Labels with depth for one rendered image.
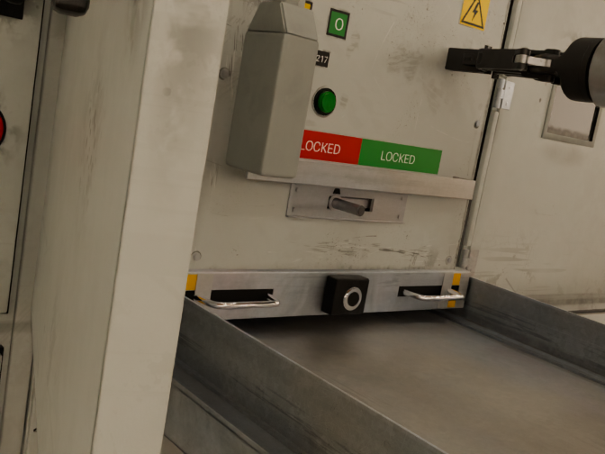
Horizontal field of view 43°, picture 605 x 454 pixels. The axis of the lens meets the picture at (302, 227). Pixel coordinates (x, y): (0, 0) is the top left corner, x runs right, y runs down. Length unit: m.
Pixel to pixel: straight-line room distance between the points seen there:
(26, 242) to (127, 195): 0.63
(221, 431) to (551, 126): 0.99
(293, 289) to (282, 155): 0.24
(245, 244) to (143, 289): 0.60
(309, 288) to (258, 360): 0.30
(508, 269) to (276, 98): 0.82
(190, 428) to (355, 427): 0.20
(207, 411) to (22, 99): 0.39
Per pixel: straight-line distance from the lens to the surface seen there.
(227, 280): 0.91
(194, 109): 0.31
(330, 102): 0.95
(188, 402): 0.74
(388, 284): 1.09
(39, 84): 0.91
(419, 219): 1.12
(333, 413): 0.63
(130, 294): 0.32
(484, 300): 1.21
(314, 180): 0.91
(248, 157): 0.80
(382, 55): 1.02
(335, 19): 0.96
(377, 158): 1.03
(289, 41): 0.78
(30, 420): 1.02
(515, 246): 1.49
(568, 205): 1.61
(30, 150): 0.91
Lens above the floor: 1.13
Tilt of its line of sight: 9 degrees down
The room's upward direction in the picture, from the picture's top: 10 degrees clockwise
